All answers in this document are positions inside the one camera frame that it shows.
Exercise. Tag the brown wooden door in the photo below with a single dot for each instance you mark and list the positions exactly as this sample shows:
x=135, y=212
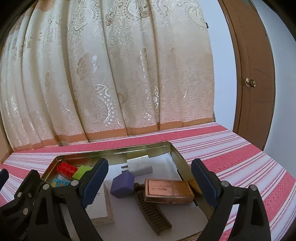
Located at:
x=253, y=59

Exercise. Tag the green toy brick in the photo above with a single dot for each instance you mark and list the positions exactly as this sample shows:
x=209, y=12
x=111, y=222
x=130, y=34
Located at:
x=80, y=172

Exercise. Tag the brown wooden comb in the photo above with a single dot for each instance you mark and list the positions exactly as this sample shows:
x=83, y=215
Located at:
x=151, y=212

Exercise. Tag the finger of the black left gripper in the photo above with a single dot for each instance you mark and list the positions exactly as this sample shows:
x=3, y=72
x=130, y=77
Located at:
x=4, y=176
x=16, y=214

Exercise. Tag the white rectangular box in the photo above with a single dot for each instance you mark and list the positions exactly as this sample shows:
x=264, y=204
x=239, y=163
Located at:
x=100, y=211

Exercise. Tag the brass door knob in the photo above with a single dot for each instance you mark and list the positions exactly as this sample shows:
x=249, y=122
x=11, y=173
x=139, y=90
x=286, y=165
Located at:
x=250, y=83

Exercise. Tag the cream floral curtain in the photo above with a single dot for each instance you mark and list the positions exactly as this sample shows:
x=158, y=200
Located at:
x=75, y=72

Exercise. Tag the white charger cube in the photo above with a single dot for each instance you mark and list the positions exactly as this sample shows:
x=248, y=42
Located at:
x=138, y=166

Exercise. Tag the gold metal tin tray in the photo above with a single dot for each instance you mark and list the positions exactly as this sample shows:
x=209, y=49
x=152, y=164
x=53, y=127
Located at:
x=120, y=156

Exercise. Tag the red toy brick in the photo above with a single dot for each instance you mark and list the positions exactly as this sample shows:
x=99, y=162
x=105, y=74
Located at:
x=66, y=170

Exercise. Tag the teal printed toy brick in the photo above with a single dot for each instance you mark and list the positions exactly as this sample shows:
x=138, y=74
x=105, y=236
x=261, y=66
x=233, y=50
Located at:
x=59, y=183

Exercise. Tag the purple cube block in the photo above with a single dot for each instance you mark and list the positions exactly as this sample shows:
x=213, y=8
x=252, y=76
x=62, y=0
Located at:
x=122, y=185

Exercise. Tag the pink striped tablecloth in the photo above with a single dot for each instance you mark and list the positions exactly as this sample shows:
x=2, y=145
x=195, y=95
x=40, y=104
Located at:
x=230, y=156

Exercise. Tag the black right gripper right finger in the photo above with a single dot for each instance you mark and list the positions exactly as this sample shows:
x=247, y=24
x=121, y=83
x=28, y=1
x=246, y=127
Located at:
x=251, y=222

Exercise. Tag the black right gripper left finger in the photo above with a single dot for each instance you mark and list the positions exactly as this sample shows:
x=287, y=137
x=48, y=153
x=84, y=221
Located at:
x=47, y=221

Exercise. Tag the copper brown box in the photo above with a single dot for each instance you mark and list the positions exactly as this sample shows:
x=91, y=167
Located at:
x=167, y=191

